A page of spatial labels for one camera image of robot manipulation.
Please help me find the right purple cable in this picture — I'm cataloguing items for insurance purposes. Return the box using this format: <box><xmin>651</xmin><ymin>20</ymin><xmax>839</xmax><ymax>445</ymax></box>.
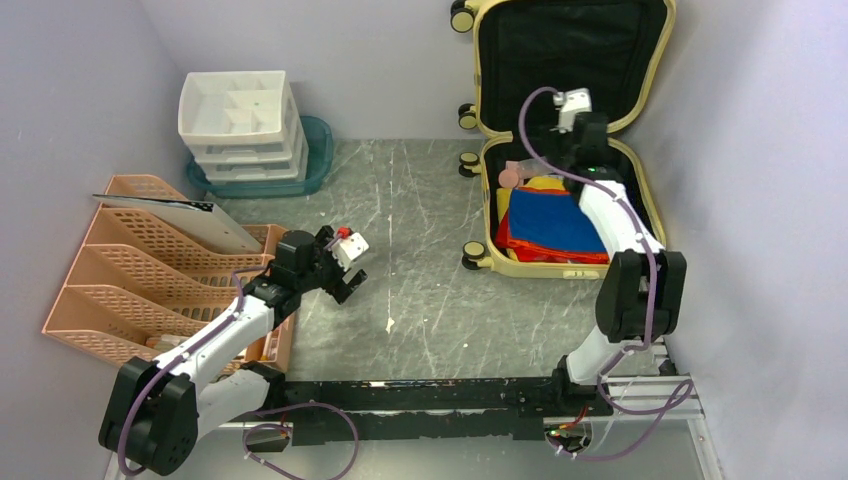
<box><xmin>516</xmin><ymin>86</ymin><xmax>696</xmax><ymax>463</ymax></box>

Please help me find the blue folded cloth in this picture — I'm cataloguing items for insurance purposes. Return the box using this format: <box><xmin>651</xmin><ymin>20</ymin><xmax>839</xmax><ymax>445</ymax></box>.
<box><xmin>509</xmin><ymin>201</ymin><xmax>607</xmax><ymax>253</ymax></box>

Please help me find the white plastic drawer unit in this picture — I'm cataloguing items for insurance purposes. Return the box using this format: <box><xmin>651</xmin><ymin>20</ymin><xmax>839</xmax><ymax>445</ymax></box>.
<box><xmin>178</xmin><ymin>70</ymin><xmax>309</xmax><ymax>185</ymax></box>

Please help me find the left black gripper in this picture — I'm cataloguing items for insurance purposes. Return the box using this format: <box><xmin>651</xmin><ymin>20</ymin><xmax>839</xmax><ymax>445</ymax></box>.
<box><xmin>296</xmin><ymin>225</ymin><xmax>366</xmax><ymax>303</ymax></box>

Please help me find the yellow folded cloth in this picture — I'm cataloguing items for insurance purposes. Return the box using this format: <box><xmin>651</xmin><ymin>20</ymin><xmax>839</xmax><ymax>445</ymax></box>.
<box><xmin>496</xmin><ymin>175</ymin><xmax>575</xmax><ymax>230</ymax></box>

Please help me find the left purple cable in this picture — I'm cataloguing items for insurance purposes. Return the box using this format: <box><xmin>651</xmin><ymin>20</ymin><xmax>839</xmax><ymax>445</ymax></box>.
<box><xmin>115</xmin><ymin>231</ymin><xmax>360</xmax><ymax>480</ymax></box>

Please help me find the pink capped clear bottle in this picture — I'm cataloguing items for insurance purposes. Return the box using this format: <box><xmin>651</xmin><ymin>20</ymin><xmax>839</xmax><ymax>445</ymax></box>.
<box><xmin>498</xmin><ymin>158</ymin><xmax>563</xmax><ymax>189</ymax></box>

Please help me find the grey folder in organizer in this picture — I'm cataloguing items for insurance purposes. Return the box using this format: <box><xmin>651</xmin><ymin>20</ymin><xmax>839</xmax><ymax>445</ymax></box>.
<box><xmin>93</xmin><ymin>194</ymin><xmax>263</xmax><ymax>254</ymax></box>

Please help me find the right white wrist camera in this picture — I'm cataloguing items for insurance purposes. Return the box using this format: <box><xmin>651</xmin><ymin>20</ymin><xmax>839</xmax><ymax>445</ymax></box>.
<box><xmin>553</xmin><ymin>88</ymin><xmax>592</xmax><ymax>133</ymax></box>

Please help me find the teal plastic bin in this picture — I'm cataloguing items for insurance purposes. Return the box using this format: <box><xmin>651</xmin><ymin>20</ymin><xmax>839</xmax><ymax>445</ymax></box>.
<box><xmin>184</xmin><ymin>116</ymin><xmax>335</xmax><ymax>199</ymax></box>

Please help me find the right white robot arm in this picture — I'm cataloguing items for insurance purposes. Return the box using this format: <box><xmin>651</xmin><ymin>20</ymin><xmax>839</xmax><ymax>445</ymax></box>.
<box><xmin>549</xmin><ymin>111</ymin><xmax>686</xmax><ymax>415</ymax></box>

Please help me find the red folded cloth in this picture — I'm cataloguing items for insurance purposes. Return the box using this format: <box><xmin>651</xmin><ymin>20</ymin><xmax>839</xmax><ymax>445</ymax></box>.
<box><xmin>494</xmin><ymin>213</ymin><xmax>609</xmax><ymax>265</ymax></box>

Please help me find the purple cable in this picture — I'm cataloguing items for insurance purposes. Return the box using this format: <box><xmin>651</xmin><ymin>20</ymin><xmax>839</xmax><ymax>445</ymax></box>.
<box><xmin>115</xmin><ymin>231</ymin><xmax>360</xmax><ymax>480</ymax></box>
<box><xmin>516</xmin><ymin>86</ymin><xmax>696</xmax><ymax>463</ymax></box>

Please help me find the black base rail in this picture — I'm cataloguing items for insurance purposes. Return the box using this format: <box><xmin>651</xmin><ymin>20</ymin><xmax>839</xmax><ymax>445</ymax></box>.
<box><xmin>257</xmin><ymin>369</ymin><xmax>612</xmax><ymax>446</ymax></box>

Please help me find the yellow hard-shell suitcase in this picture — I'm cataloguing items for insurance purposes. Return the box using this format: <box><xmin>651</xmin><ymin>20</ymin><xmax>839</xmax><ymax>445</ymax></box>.
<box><xmin>449</xmin><ymin>1</ymin><xmax>677</xmax><ymax>279</ymax></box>

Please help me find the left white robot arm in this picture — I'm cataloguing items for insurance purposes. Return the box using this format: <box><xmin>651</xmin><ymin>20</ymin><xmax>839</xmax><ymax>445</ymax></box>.
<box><xmin>98</xmin><ymin>225</ymin><xmax>369</xmax><ymax>477</ymax></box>

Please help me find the orange mesh file organizer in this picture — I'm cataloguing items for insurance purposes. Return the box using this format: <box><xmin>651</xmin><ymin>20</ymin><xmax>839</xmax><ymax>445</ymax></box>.
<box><xmin>42</xmin><ymin>206</ymin><xmax>286</xmax><ymax>366</ymax></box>

